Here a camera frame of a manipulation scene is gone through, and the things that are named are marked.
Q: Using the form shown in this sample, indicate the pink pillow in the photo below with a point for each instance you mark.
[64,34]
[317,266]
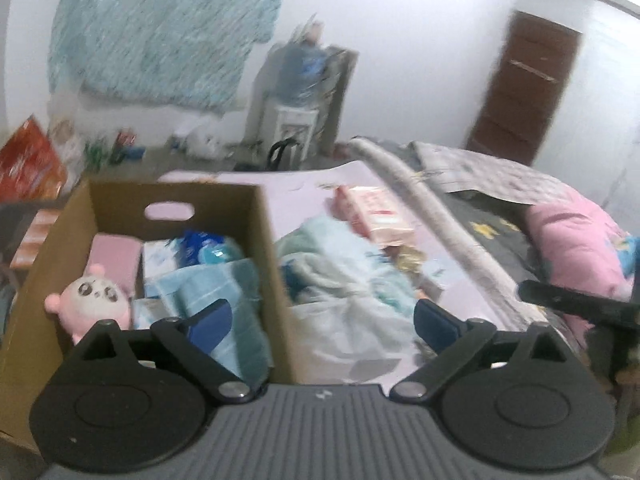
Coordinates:
[575,240]

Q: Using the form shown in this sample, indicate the white plastic bag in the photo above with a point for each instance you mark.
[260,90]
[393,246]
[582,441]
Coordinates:
[340,285]

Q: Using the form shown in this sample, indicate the brown door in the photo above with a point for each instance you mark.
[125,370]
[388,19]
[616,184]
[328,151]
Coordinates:
[525,90]

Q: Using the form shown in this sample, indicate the blue towel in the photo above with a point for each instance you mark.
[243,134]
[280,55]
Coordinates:
[200,285]

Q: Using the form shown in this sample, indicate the patterned board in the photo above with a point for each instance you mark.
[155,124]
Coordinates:
[340,100]

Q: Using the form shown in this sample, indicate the brown cardboard box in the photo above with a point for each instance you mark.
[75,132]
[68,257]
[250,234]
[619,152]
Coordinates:
[215,210]

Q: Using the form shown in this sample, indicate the small white bag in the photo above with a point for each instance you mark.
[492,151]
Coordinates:
[205,142]

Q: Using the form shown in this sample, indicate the pink sponge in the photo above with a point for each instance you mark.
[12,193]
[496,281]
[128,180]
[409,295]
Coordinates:
[117,255]

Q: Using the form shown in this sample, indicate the red snack bag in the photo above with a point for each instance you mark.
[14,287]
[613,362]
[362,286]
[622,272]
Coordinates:
[30,160]

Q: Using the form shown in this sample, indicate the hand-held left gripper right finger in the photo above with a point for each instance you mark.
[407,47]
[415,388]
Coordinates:
[435,327]

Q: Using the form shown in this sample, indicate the blue wet wipes pack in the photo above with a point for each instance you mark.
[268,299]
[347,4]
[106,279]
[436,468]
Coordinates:
[210,250]

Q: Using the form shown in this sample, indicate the grey star blanket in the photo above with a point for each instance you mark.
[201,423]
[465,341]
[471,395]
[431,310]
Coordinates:
[500,240]

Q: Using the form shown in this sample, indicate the pink plush toy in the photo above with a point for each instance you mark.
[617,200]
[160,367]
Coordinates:
[95,295]

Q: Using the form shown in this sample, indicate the white water dispenser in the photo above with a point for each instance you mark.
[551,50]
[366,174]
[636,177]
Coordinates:
[295,125]

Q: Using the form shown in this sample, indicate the pale checked sheet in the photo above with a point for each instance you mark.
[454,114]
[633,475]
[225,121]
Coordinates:
[490,170]

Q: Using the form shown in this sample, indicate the pink wet wipes pack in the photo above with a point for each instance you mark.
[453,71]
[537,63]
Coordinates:
[380,215]

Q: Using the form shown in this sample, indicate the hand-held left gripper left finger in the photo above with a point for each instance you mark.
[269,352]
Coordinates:
[212,325]

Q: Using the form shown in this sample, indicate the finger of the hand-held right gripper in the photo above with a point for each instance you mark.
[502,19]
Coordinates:
[575,302]

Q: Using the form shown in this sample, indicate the blue floral wall cloth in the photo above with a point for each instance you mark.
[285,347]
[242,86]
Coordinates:
[150,35]

